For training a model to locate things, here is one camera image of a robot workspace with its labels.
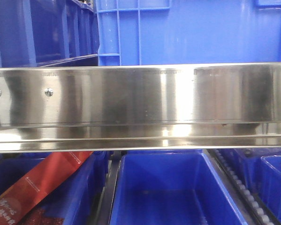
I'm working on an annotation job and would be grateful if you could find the blue bin lower shelf centre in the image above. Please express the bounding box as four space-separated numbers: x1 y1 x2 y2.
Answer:
110 153 247 225

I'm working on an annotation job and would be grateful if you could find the blue bin shelf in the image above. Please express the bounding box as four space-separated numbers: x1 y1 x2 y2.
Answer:
260 155 281 223
0 151 109 225
110 153 247 225

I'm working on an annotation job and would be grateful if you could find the ribbed blue plastic crate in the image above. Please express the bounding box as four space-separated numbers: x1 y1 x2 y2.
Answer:
94 0 281 66

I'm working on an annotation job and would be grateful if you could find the silver screw right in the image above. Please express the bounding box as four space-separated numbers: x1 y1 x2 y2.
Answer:
44 88 54 97

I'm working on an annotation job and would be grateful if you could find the blue bin lower shelf left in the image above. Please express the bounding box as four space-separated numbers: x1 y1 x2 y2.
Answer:
0 151 109 225

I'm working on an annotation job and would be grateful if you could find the blue crate upper left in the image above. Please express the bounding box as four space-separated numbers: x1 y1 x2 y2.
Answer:
0 0 99 68

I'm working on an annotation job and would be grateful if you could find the lower roller track strip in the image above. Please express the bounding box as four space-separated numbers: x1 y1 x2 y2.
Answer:
209 149 281 225

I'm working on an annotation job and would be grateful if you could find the blue bin lower shelf right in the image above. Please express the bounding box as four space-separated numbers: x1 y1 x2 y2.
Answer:
260 155 281 223

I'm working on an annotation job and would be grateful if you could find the red printed package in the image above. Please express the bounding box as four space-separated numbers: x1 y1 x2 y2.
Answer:
0 151 92 225

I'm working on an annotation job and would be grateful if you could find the stainless steel shelf front rail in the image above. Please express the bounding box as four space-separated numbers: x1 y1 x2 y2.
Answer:
0 63 281 153

